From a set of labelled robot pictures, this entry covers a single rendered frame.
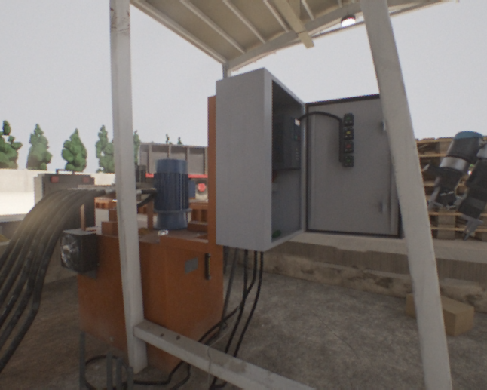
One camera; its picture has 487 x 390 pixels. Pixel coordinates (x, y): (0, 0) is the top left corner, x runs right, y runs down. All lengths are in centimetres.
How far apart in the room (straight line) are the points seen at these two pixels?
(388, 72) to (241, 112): 45
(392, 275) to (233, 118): 182
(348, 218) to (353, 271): 121
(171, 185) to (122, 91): 59
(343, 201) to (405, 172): 58
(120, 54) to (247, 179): 75
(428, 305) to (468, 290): 167
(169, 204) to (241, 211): 73
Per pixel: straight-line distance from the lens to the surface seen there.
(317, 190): 118
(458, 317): 196
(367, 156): 117
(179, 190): 151
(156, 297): 127
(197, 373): 140
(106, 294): 158
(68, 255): 157
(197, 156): 943
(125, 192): 114
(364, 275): 233
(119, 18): 131
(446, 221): 310
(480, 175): 82
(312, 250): 239
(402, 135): 62
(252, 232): 83
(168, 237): 111
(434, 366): 76
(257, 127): 83
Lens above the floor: 86
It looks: 2 degrees down
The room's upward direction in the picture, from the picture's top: straight up
